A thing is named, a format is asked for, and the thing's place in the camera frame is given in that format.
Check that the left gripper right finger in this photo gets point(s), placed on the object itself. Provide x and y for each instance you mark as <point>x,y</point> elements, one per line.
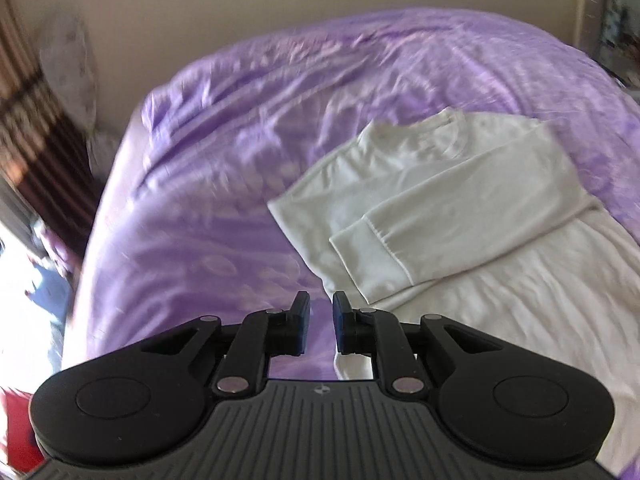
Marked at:
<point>502,403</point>

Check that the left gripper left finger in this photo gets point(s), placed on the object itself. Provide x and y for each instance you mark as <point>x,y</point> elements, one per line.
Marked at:
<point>142,401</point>

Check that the white Nevada sweatshirt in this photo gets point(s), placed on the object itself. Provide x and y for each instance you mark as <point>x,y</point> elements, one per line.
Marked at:
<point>480,217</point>

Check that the red object by bed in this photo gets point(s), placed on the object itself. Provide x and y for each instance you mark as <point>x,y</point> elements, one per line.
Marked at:
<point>18,442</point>

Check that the purple bed cover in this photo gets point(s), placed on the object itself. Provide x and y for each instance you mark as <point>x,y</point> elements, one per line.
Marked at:
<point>184,228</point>

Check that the brown patterned curtain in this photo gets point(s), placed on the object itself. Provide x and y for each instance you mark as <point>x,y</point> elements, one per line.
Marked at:
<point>43,154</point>

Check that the covered standing fan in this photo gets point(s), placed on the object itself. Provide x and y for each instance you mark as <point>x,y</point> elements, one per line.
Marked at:
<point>66,61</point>

